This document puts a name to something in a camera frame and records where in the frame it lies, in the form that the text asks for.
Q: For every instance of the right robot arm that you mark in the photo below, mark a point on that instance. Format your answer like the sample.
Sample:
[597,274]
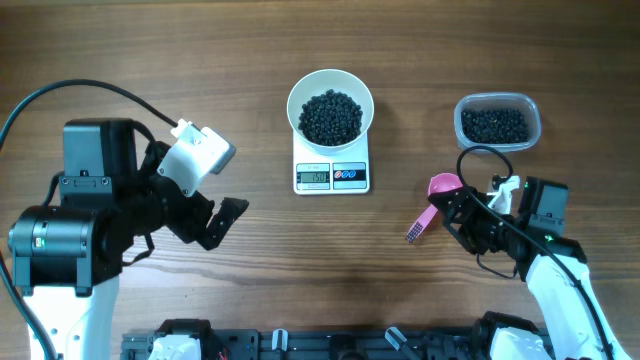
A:
[560,282]

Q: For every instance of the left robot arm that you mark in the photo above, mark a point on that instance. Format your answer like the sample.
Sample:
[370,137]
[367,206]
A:
[67,258]

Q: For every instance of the clear plastic food container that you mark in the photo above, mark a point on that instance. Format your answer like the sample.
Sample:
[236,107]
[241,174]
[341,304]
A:
[493,100]

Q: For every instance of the black beans in bowl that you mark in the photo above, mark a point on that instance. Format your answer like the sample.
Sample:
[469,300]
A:
[330,119]

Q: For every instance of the white digital kitchen scale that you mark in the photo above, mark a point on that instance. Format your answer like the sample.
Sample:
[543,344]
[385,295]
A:
[342,172]

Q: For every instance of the pink measuring scoop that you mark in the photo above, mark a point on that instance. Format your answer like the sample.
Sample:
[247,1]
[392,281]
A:
[440,183]

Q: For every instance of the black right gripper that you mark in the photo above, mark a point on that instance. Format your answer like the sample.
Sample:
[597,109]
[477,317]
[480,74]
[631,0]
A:
[467,217]

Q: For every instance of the white bowl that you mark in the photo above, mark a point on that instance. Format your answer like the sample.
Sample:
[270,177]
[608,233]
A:
[318,82]

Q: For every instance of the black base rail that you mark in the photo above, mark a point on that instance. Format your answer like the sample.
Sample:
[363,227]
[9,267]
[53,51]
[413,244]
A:
[325,344]

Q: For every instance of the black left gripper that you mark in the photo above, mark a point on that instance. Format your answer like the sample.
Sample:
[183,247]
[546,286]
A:
[223,220]

